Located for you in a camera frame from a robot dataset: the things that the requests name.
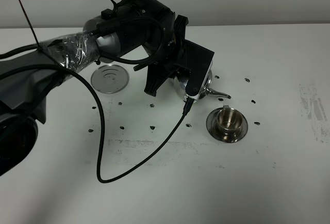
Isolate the stainless steel teapot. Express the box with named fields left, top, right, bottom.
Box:
left=170, top=69, right=231, bottom=101

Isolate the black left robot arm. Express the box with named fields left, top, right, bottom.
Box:
left=1, top=0, right=188, bottom=174

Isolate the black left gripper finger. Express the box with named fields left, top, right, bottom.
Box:
left=144, top=65, right=175, bottom=97

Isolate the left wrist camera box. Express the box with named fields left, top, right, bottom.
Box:
left=177, top=40, right=214, bottom=100

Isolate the near steel teacup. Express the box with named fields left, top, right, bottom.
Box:
left=216, top=105, right=243, bottom=133

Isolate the round steel teapot saucer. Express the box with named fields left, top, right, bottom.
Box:
left=91, top=64, right=129, bottom=94

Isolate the near steel saucer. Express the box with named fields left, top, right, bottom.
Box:
left=206, top=107, right=249, bottom=143

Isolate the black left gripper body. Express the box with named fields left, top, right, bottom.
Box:
left=96, top=0, right=179, bottom=77

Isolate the black cable tie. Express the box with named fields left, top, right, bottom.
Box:
left=14, top=0, right=69, bottom=73

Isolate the black left camera cable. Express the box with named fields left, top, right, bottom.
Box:
left=0, top=0, right=194, bottom=183

